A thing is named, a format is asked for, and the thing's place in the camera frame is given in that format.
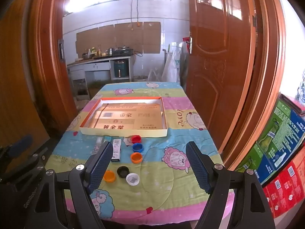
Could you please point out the white woven sack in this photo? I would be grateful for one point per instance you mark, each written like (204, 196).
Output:
(172, 66)

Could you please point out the blue bottle cap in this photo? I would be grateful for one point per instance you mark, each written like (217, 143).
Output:
(137, 147)

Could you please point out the red beverage carton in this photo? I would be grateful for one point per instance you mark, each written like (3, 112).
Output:
(286, 188)

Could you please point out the round grey basin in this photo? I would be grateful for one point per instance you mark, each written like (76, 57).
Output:
(139, 78)

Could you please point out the cartoon sheep printed tablecloth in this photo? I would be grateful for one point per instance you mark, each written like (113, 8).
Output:
(166, 183)

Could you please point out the white bottle cap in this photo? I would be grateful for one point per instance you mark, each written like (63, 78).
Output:
(132, 179)

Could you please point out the metal door hinge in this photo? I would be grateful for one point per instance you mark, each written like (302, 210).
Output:
(255, 22)
(60, 50)

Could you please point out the grey kitchen counter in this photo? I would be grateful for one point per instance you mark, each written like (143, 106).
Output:
(100, 64)

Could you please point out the green beverage carton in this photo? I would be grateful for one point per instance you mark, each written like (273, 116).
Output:
(276, 143)

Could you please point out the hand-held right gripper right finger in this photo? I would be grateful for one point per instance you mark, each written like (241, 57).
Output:
(197, 169)

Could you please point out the wooden door frame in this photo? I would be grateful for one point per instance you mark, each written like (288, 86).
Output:
(45, 76)
(269, 76)

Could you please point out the metal kettle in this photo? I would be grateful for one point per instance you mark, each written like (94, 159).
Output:
(109, 51)

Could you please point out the carved wooden door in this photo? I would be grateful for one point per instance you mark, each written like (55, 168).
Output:
(214, 76)

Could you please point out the metal wok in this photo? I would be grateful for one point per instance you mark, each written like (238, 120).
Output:
(88, 56)

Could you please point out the metal rack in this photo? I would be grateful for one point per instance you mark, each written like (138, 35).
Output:
(164, 54)

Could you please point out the orange bottle cap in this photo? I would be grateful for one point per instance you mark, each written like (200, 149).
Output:
(110, 177)
(136, 158)

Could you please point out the black bottle cap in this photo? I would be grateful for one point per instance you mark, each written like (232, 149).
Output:
(123, 171)

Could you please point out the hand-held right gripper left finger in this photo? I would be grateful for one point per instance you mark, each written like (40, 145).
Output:
(100, 169)

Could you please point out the red bottle cap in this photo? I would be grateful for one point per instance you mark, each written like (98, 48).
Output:
(136, 138)

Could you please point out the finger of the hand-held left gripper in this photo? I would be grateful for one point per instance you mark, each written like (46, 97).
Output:
(20, 144)
(26, 165)

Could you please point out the green air fryer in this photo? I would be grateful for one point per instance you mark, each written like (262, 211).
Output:
(120, 69)

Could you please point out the black gas stove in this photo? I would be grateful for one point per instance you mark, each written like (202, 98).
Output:
(122, 51)

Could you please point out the white orange-rimmed box tray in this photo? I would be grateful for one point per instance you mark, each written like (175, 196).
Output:
(119, 132)

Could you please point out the brown sauce bottle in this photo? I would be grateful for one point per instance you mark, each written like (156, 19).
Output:
(99, 50)

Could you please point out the cardboard sheets on wall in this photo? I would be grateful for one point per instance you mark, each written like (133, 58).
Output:
(119, 38)

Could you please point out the red ribbon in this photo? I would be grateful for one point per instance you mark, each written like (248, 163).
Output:
(185, 39)

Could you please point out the white cartoon cat case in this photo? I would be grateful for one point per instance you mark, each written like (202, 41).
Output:
(116, 150)

